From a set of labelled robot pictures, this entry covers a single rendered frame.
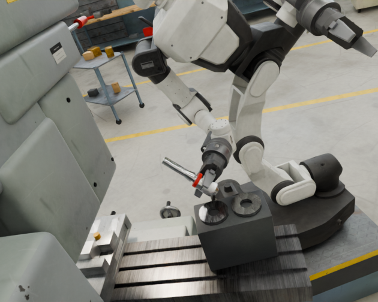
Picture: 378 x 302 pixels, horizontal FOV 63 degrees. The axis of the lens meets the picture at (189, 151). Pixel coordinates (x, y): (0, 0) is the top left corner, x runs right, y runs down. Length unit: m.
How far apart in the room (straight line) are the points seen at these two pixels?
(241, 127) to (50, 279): 1.03
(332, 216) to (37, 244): 1.43
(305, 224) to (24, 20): 1.39
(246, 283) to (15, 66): 0.82
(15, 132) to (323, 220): 1.39
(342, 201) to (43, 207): 1.44
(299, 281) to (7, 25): 0.93
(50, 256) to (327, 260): 1.45
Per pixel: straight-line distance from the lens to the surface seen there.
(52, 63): 0.72
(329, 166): 1.68
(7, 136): 0.58
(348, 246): 1.77
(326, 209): 1.69
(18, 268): 0.42
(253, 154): 1.34
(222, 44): 1.11
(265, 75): 1.22
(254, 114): 1.31
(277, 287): 1.01
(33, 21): 0.70
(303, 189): 1.60
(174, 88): 1.23
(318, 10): 0.89
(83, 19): 0.95
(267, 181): 1.53
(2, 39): 0.61
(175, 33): 1.07
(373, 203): 2.55
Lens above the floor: 1.81
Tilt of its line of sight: 33 degrees down
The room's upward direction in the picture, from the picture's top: 17 degrees counter-clockwise
